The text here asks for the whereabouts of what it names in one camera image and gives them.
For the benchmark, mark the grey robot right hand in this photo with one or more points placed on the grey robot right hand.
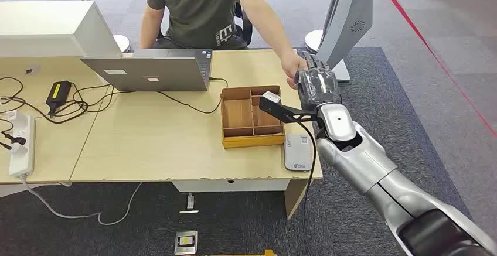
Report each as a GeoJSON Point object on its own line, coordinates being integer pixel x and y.
{"type": "Point", "coordinates": [318, 87]}

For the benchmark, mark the person's left hand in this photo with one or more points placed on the person's left hand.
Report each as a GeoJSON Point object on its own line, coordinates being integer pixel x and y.
{"type": "Point", "coordinates": [291, 64]}

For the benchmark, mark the wooden compartment box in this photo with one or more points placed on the wooden compartment box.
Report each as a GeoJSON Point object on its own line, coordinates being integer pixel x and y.
{"type": "Point", "coordinates": [237, 114]}

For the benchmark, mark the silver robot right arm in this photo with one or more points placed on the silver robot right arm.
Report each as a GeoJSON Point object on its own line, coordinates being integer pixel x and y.
{"type": "Point", "coordinates": [369, 165]}

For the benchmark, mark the person's right forearm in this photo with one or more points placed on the person's right forearm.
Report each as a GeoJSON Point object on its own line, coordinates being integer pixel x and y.
{"type": "Point", "coordinates": [149, 29]}

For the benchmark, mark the person's left forearm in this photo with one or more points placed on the person's left forearm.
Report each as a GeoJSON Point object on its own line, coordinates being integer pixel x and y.
{"type": "Point", "coordinates": [268, 25]}

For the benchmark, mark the grey card reader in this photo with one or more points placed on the grey card reader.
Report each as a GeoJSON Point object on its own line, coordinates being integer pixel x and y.
{"type": "Point", "coordinates": [297, 153]}

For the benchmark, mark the person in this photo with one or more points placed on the person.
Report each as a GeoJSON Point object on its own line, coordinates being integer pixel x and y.
{"type": "Point", "coordinates": [198, 9]}

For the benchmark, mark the white round stanchion base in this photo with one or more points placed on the white round stanchion base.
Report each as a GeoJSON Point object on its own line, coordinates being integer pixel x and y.
{"type": "Point", "coordinates": [312, 41]}
{"type": "Point", "coordinates": [122, 42]}

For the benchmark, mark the black office chair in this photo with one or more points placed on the black office chair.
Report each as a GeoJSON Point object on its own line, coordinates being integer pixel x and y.
{"type": "Point", "coordinates": [246, 29]}

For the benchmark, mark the silver kiosk stand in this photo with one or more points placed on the silver kiosk stand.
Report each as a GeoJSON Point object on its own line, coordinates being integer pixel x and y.
{"type": "Point", "coordinates": [345, 21]}

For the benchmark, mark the dark grey carpet mat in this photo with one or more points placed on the dark grey carpet mat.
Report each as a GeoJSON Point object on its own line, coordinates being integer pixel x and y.
{"type": "Point", "coordinates": [388, 110]}

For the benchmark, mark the wooden desk leg panel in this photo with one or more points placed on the wooden desk leg panel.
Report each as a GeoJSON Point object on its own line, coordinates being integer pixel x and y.
{"type": "Point", "coordinates": [293, 200]}

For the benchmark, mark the red barrier belt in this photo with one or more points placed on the red barrier belt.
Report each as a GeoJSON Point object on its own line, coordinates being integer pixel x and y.
{"type": "Point", "coordinates": [427, 44]}

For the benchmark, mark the white desk crossbeam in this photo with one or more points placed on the white desk crossbeam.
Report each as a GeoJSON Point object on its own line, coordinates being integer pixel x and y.
{"type": "Point", "coordinates": [233, 185]}

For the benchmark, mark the grey laptop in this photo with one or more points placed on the grey laptop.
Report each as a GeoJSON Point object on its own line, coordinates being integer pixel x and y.
{"type": "Point", "coordinates": [147, 73]}

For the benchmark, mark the light wooden desk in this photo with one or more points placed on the light wooden desk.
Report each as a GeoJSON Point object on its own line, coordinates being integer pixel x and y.
{"type": "Point", "coordinates": [155, 138]}
{"type": "Point", "coordinates": [50, 149]}

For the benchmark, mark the yellow floor tape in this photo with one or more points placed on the yellow floor tape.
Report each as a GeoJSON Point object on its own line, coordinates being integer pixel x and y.
{"type": "Point", "coordinates": [268, 253]}

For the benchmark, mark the silver floor socket box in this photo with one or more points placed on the silver floor socket box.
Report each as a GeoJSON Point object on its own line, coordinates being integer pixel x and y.
{"type": "Point", "coordinates": [185, 242]}

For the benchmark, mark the black power adapter yellow label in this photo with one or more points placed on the black power adapter yellow label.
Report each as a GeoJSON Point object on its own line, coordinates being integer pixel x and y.
{"type": "Point", "coordinates": [58, 93]}

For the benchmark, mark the white desktop monitor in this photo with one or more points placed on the white desktop monitor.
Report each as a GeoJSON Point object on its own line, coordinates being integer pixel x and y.
{"type": "Point", "coordinates": [46, 29]}

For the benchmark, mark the white power strip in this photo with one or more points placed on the white power strip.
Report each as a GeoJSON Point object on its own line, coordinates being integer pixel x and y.
{"type": "Point", "coordinates": [23, 157]}

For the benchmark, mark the black power plug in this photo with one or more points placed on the black power plug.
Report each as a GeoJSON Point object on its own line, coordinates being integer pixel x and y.
{"type": "Point", "coordinates": [4, 145]}
{"type": "Point", "coordinates": [15, 139]}

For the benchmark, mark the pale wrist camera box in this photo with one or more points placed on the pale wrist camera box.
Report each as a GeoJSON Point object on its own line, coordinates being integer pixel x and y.
{"type": "Point", "coordinates": [272, 97]}

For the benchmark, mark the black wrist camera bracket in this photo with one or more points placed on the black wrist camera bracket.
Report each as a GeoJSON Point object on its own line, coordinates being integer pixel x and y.
{"type": "Point", "coordinates": [287, 112]}

